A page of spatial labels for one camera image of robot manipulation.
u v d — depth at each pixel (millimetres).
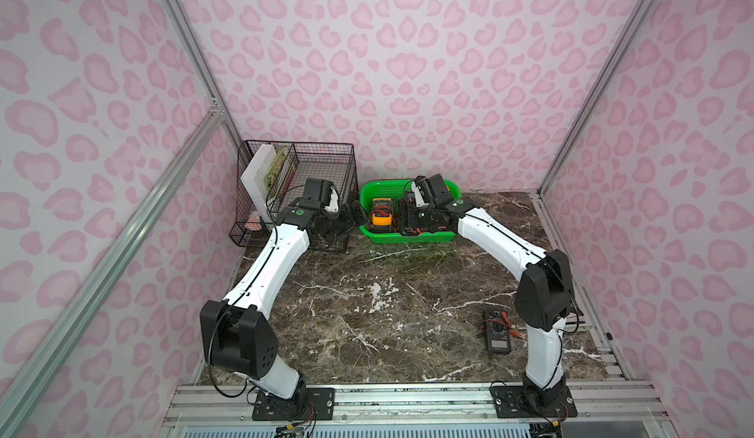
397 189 1141
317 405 736
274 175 986
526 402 687
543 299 504
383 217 954
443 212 662
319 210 630
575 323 853
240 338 421
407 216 804
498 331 818
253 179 895
